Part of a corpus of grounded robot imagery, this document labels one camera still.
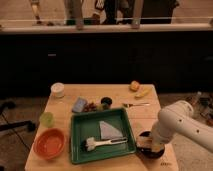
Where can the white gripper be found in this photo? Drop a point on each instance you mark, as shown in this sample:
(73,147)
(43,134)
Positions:
(145,140)

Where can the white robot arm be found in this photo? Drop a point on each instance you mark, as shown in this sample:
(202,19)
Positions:
(176,118)

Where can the dark purple bowl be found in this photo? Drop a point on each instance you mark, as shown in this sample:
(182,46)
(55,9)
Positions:
(149,153)

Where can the blue eraser block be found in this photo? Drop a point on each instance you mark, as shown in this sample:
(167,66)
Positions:
(79,105)

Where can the orange bowl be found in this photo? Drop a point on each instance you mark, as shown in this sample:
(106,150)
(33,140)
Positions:
(49,144)

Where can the yellow toy banana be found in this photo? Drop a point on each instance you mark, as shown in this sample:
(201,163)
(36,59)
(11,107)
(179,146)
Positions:
(143,93)

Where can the grey folded cloth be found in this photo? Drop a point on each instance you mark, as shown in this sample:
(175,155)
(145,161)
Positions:
(108,131)

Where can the orange toy fruit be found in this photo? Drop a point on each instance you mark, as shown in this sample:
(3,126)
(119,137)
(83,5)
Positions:
(134,86)

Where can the green plastic tray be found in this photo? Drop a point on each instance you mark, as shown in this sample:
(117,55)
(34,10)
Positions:
(85,125)

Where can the black round lid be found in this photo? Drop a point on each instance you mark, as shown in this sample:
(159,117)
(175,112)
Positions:
(106,100)

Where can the white dish brush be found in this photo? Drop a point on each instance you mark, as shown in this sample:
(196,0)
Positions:
(91,143)

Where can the dark red grape bunch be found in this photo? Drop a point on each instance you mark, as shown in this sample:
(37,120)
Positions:
(90,107)

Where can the white round container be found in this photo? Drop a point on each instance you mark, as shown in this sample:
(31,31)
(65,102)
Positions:
(57,90)

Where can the light green cup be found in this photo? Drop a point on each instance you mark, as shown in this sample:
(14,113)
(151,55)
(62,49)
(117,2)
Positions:
(46,119)

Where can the black office chair base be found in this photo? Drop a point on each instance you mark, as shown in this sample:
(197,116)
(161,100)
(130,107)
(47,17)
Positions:
(10,105)

